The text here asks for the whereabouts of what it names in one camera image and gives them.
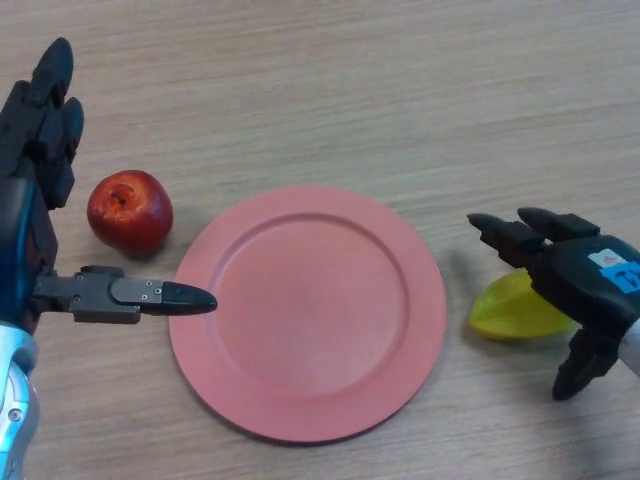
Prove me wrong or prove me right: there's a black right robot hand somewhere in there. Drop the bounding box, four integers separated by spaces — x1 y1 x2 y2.
466 207 640 401

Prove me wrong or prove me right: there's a red apple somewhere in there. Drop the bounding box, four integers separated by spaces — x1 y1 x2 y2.
86 169 175 259

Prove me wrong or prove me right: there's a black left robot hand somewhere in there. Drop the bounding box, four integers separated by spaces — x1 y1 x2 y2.
0 37 219 335

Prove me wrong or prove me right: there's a pink round plate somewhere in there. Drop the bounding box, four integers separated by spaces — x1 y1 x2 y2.
168 185 447 445

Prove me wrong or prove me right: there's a yellow starfruit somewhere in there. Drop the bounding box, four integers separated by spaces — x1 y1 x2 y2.
468 268 580 343

